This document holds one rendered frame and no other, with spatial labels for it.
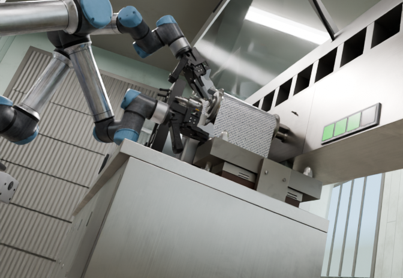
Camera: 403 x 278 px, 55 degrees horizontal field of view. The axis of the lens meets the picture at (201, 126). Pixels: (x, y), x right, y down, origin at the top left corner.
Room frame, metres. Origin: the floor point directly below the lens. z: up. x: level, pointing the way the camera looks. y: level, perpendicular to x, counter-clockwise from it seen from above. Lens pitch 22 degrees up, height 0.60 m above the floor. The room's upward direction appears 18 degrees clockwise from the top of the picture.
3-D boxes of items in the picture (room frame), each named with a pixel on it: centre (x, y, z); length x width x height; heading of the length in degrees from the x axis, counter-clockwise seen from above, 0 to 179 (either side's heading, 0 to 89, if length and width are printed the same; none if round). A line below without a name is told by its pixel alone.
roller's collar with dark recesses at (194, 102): (1.59, 0.07, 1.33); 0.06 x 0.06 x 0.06; 15
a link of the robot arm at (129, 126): (1.24, 0.24, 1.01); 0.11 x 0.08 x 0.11; 40
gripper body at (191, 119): (1.27, 0.07, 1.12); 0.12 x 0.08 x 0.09; 105
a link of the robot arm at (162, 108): (1.25, 0.15, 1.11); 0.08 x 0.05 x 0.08; 15
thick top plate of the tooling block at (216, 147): (1.22, -0.22, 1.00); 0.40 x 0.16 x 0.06; 105
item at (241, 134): (1.33, -0.16, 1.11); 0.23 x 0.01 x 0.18; 105
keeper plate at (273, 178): (1.14, -0.26, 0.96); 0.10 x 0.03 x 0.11; 105
